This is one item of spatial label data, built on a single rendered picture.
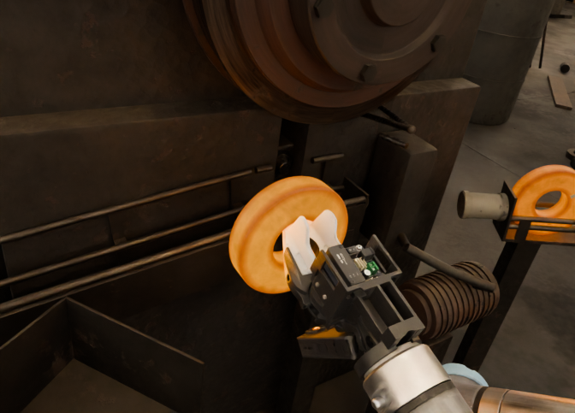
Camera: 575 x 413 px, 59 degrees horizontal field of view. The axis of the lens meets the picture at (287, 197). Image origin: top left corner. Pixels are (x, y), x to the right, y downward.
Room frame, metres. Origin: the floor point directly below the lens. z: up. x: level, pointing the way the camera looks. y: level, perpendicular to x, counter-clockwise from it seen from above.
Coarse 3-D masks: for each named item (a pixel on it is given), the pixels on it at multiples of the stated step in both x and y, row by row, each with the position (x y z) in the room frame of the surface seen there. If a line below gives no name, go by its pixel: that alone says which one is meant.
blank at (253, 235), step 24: (264, 192) 0.50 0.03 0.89; (288, 192) 0.49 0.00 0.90; (312, 192) 0.51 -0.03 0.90; (240, 216) 0.48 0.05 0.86; (264, 216) 0.47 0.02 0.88; (288, 216) 0.49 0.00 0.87; (312, 216) 0.51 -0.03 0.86; (336, 216) 0.53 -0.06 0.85; (240, 240) 0.46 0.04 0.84; (264, 240) 0.47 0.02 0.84; (240, 264) 0.46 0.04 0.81; (264, 264) 0.47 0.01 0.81; (264, 288) 0.48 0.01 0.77; (288, 288) 0.50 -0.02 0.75
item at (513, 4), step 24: (504, 0) 3.23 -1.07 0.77; (528, 0) 3.22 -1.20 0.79; (552, 0) 3.31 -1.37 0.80; (480, 24) 3.27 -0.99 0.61; (504, 24) 3.22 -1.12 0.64; (528, 24) 3.24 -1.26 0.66; (480, 48) 3.25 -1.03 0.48; (504, 48) 3.22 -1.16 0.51; (528, 48) 3.27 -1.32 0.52; (480, 72) 3.23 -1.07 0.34; (504, 72) 3.22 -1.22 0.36; (480, 96) 3.22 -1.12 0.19; (504, 96) 3.24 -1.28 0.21; (480, 120) 3.22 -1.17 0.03; (504, 120) 3.30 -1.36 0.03
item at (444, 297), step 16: (432, 272) 0.89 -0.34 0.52; (480, 272) 0.89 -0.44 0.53; (400, 288) 0.85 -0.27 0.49; (416, 288) 0.82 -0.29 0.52; (432, 288) 0.81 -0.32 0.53; (448, 288) 0.83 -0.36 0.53; (464, 288) 0.84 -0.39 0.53; (496, 288) 0.88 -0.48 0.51; (416, 304) 0.79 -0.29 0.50; (432, 304) 0.78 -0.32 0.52; (448, 304) 0.79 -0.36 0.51; (464, 304) 0.81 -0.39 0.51; (480, 304) 0.83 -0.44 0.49; (496, 304) 0.87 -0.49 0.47; (432, 320) 0.77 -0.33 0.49; (448, 320) 0.77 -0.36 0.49; (464, 320) 0.80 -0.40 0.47; (432, 336) 0.76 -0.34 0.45; (448, 336) 0.82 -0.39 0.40
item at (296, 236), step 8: (296, 224) 0.47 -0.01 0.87; (304, 224) 0.46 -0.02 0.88; (288, 232) 0.48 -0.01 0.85; (296, 232) 0.47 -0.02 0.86; (304, 232) 0.46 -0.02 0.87; (288, 240) 0.47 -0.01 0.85; (296, 240) 0.47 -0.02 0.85; (304, 240) 0.46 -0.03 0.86; (296, 248) 0.46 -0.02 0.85; (304, 248) 0.45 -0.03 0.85; (296, 256) 0.46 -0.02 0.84; (304, 256) 0.45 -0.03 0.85; (312, 256) 0.44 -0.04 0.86; (304, 264) 0.45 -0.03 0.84; (304, 272) 0.44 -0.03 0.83
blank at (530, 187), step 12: (540, 168) 0.95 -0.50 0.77; (552, 168) 0.94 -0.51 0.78; (564, 168) 0.94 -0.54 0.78; (528, 180) 0.93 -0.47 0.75; (540, 180) 0.92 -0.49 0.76; (552, 180) 0.93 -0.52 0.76; (564, 180) 0.93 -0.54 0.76; (516, 192) 0.93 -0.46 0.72; (528, 192) 0.92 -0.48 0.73; (540, 192) 0.92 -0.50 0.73; (564, 192) 0.93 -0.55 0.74; (516, 204) 0.92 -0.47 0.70; (528, 204) 0.92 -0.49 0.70; (564, 204) 0.94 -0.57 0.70; (540, 216) 0.93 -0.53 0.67; (552, 216) 0.93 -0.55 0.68; (564, 216) 0.93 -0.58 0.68
